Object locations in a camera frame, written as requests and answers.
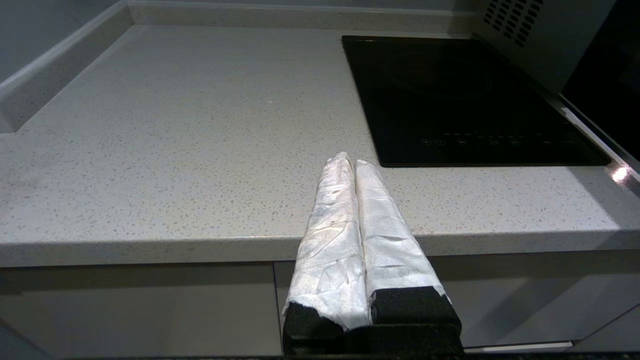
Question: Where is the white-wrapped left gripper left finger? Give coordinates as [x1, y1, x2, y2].
[282, 151, 372, 353]

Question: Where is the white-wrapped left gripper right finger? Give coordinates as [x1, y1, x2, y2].
[354, 159, 463, 353]

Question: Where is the black glass microwave door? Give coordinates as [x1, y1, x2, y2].
[559, 0, 640, 187]

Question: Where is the beige cabinet front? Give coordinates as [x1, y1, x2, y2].
[275, 250, 640, 351]
[0, 262, 282, 358]

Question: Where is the black induction cooktop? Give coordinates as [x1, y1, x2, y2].
[342, 35, 613, 168]

